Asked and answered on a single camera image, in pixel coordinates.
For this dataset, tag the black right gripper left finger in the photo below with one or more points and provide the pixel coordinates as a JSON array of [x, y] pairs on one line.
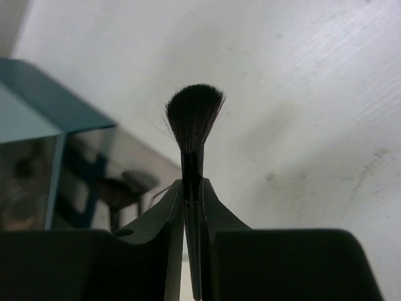
[[149, 251]]

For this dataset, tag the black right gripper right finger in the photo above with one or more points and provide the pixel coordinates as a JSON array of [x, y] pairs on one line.
[[214, 217]]

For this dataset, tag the clear acrylic drawer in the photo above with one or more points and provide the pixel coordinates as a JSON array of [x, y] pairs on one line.
[[46, 181]]

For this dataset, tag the small black angled brush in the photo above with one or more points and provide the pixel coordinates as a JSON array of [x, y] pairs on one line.
[[191, 114]]

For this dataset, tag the long black fan brush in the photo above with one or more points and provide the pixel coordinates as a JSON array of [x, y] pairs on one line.
[[121, 193]]

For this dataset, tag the light blue drawer box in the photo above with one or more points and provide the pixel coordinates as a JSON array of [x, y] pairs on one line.
[[34, 105]]

